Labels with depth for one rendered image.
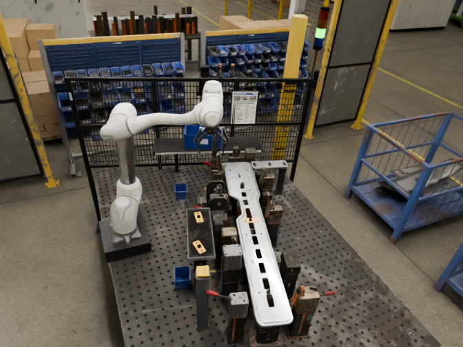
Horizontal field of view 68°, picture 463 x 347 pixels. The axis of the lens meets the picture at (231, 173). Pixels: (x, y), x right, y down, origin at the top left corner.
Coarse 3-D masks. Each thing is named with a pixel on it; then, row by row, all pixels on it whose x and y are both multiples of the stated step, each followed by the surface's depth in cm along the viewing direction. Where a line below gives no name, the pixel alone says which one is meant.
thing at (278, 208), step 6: (270, 210) 222; (276, 210) 222; (270, 216) 224; (276, 216) 226; (270, 222) 228; (276, 222) 229; (270, 228) 232; (276, 228) 232; (270, 234) 235; (276, 234) 236; (276, 240) 246
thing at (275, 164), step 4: (268, 160) 277; (272, 160) 277; (276, 160) 277; (280, 160) 278; (284, 160) 278; (252, 164) 271; (256, 164) 272; (260, 164) 272; (264, 164) 272; (272, 164) 273; (276, 164) 273; (280, 164) 274; (256, 168) 267; (260, 168) 268; (268, 168) 269; (272, 168) 269; (276, 168) 270; (280, 168) 270; (284, 168) 271
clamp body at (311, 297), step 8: (296, 288) 173; (312, 288) 175; (304, 296) 170; (312, 296) 170; (304, 304) 171; (312, 304) 173; (296, 312) 175; (304, 312) 175; (312, 312) 176; (296, 320) 180; (304, 320) 181; (288, 328) 191; (296, 328) 184; (304, 328) 185; (288, 336) 190; (296, 336) 189; (304, 336) 189
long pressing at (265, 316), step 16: (240, 176) 257; (240, 192) 242; (256, 192) 243; (240, 208) 229; (256, 208) 229; (240, 224) 216; (256, 224) 217; (240, 240) 205; (272, 256) 197; (256, 272) 187; (272, 272) 188; (256, 288) 179; (272, 288) 179; (256, 304) 171; (288, 304) 172; (256, 320) 164; (272, 320) 165; (288, 320) 165
